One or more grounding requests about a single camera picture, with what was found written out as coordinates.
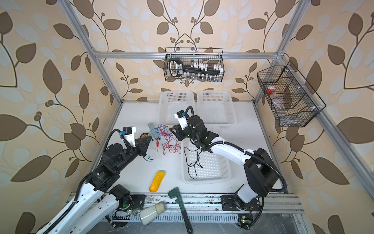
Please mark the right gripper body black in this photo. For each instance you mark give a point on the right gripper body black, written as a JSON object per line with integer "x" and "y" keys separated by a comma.
{"x": 189, "y": 134}

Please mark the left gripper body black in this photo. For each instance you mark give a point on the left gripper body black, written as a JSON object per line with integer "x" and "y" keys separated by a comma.
{"x": 139, "y": 148}

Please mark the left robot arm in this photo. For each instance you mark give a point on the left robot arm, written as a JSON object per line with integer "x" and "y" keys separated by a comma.
{"x": 98, "y": 194}

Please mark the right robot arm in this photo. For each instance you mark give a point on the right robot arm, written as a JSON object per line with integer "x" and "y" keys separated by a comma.
{"x": 262, "y": 175}

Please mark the grey blue stapler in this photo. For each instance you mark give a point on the grey blue stapler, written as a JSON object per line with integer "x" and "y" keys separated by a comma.
{"x": 153, "y": 130}

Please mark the white basket back left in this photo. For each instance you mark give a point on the white basket back left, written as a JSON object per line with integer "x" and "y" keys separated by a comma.
{"x": 172, "y": 102}

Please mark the white basket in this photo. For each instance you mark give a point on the white basket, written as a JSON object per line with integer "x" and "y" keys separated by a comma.
{"x": 203, "y": 167}
{"x": 172, "y": 102}
{"x": 215, "y": 107}

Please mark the white basket back right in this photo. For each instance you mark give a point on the white basket back right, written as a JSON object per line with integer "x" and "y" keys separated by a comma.
{"x": 215, "y": 107}

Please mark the white basket front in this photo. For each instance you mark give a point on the white basket front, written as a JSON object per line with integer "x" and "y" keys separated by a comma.
{"x": 203, "y": 167}

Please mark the yellow plastic corn toy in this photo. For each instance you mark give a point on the yellow plastic corn toy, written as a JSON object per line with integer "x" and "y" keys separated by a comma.
{"x": 156, "y": 181}

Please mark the black socket holder tool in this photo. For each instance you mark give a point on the black socket holder tool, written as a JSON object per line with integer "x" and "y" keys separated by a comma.
{"x": 177, "y": 68}

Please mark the white plastic bottle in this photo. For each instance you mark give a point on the white plastic bottle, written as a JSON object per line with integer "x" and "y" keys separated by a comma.
{"x": 149, "y": 214}

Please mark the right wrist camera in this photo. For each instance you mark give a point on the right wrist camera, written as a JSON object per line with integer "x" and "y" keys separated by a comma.
{"x": 181, "y": 117}

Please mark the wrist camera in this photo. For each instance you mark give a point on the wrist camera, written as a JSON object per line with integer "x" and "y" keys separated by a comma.
{"x": 181, "y": 117}
{"x": 127, "y": 135}

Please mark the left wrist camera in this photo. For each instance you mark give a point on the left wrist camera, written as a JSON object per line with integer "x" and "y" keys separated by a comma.
{"x": 127, "y": 135}

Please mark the green handled wrench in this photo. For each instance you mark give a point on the green handled wrench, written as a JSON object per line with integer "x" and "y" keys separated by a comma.
{"x": 175, "y": 194}

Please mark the aluminium frame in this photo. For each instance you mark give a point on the aluminium frame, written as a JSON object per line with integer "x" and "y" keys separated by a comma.
{"x": 328, "y": 160}

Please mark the black wire basket back wall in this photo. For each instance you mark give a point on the black wire basket back wall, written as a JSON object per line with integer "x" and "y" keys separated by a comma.
{"x": 210, "y": 55}

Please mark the black wire basket wall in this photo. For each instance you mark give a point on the black wire basket wall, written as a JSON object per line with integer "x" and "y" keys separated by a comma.
{"x": 210, "y": 55}
{"x": 295, "y": 102}

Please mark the red object in wire basket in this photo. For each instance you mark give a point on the red object in wire basket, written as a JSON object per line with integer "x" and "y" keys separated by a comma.
{"x": 271, "y": 89}

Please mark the black wire basket right wall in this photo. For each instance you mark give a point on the black wire basket right wall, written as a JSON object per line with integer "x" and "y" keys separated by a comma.
{"x": 295, "y": 102}

